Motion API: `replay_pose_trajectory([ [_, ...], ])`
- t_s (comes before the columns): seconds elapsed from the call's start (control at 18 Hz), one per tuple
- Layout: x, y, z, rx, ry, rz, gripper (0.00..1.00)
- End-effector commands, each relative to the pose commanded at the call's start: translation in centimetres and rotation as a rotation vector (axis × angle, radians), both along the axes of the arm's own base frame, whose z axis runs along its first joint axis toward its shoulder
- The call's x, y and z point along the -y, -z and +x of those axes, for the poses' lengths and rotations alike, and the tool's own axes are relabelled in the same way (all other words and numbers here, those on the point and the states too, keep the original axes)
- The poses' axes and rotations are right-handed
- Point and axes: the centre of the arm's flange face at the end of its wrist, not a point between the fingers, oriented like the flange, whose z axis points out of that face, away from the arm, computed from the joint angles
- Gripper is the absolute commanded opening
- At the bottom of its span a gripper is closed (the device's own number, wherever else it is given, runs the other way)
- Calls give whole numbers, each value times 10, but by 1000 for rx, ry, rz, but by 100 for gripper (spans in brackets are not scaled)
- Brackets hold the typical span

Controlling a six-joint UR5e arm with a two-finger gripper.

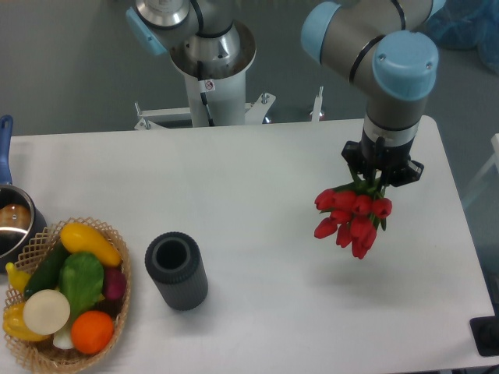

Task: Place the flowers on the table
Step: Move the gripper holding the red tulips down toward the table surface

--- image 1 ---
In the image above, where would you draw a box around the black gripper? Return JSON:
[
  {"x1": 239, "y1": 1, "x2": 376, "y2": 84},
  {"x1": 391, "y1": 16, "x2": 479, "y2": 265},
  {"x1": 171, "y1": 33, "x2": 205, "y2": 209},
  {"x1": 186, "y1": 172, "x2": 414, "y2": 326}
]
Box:
[{"x1": 342, "y1": 125, "x2": 424, "y2": 188}]

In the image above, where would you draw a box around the red tulip bouquet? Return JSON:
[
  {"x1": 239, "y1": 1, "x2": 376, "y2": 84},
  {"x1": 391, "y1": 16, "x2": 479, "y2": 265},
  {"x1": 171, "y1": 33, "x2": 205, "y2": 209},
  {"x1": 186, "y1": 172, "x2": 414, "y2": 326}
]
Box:
[{"x1": 313, "y1": 169, "x2": 393, "y2": 259}]

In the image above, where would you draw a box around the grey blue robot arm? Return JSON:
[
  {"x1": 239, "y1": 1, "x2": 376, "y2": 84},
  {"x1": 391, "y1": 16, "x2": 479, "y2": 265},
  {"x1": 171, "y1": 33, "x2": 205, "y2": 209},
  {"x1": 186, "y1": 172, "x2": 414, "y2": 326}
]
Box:
[{"x1": 126, "y1": 1, "x2": 443, "y2": 188}]

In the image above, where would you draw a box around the blue plastic bag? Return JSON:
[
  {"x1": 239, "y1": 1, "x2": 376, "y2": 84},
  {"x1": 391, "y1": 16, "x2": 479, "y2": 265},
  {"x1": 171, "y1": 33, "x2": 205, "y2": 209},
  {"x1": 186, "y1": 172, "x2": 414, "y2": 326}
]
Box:
[{"x1": 424, "y1": 0, "x2": 498, "y2": 74}]

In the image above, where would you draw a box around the black device at table edge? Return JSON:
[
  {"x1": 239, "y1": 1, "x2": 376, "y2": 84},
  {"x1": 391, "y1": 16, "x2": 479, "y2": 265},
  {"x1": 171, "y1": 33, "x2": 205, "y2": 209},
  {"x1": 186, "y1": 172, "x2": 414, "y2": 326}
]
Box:
[{"x1": 469, "y1": 316, "x2": 498, "y2": 357}]

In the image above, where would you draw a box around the dark grey ribbed vase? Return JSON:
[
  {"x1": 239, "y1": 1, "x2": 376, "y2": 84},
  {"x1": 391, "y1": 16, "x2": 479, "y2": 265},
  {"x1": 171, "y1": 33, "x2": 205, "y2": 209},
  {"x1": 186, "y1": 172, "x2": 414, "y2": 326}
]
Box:
[{"x1": 144, "y1": 231, "x2": 208, "y2": 311}]

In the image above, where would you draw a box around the purple red onion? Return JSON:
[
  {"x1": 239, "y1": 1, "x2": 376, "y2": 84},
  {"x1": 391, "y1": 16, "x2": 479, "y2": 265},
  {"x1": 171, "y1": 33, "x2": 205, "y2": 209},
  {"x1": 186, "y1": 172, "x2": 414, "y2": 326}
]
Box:
[{"x1": 102, "y1": 268, "x2": 126, "y2": 301}]

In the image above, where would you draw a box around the yellow squash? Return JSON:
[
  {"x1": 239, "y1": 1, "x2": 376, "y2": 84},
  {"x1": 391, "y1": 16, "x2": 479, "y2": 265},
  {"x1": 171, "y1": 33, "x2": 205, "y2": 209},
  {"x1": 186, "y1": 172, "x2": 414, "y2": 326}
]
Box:
[{"x1": 60, "y1": 222, "x2": 122, "y2": 267}]

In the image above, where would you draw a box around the green lettuce leaf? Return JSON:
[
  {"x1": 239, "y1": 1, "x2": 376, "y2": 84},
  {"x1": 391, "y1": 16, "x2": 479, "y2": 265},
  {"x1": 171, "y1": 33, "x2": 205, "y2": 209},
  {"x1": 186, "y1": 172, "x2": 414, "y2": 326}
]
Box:
[{"x1": 58, "y1": 252, "x2": 104, "y2": 323}]

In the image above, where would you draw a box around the orange fruit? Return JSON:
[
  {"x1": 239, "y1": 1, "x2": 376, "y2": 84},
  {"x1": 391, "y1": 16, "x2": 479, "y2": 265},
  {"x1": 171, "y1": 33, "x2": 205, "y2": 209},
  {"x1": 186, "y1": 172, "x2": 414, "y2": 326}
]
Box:
[{"x1": 70, "y1": 311, "x2": 114, "y2": 355}]

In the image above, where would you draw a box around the woven wicker basket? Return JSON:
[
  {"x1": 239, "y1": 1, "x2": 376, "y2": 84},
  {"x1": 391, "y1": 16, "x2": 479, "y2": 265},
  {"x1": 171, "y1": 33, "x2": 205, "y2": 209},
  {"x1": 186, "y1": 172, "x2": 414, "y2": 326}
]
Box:
[{"x1": 1, "y1": 217, "x2": 132, "y2": 373}]

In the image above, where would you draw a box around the dark green cucumber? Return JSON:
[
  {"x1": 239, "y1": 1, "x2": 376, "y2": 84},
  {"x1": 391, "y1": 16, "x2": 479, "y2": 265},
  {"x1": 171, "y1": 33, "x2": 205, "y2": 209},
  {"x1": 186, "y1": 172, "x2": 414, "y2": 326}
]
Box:
[{"x1": 23, "y1": 242, "x2": 69, "y2": 299}]

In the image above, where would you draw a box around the white leek stalk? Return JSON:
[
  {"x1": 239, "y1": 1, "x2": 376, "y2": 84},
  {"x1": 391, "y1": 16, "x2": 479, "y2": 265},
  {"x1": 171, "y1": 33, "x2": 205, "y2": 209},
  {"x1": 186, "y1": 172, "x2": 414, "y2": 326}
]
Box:
[{"x1": 52, "y1": 323, "x2": 74, "y2": 350}]

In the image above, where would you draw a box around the white round onion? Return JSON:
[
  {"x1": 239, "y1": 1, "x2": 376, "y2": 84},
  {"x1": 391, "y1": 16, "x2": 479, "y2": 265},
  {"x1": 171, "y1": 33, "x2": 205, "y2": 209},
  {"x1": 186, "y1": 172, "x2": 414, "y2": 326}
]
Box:
[{"x1": 23, "y1": 289, "x2": 70, "y2": 335}]

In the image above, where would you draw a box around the yellow banana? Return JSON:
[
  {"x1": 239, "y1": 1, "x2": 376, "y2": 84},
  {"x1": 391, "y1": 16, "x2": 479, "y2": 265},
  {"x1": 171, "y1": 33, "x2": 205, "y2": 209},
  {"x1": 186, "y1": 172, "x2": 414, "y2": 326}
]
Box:
[{"x1": 5, "y1": 263, "x2": 31, "y2": 294}]

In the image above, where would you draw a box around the yellow bell pepper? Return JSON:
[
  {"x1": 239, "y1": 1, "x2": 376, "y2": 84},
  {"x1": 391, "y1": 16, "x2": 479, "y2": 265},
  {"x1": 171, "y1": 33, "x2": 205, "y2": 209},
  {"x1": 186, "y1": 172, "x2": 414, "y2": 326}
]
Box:
[{"x1": 2, "y1": 302, "x2": 51, "y2": 342}]

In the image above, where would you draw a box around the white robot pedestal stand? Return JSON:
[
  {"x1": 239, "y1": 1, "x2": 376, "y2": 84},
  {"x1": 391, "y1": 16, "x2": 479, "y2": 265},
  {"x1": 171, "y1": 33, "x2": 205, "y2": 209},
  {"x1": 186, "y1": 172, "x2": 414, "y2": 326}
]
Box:
[{"x1": 133, "y1": 62, "x2": 328, "y2": 132}]

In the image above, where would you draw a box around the blue handled saucepan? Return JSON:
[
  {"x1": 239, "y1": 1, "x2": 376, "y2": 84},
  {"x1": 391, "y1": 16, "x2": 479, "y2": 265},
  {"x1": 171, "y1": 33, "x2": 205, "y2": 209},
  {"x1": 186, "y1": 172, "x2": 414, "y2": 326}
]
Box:
[{"x1": 1, "y1": 115, "x2": 46, "y2": 274}]

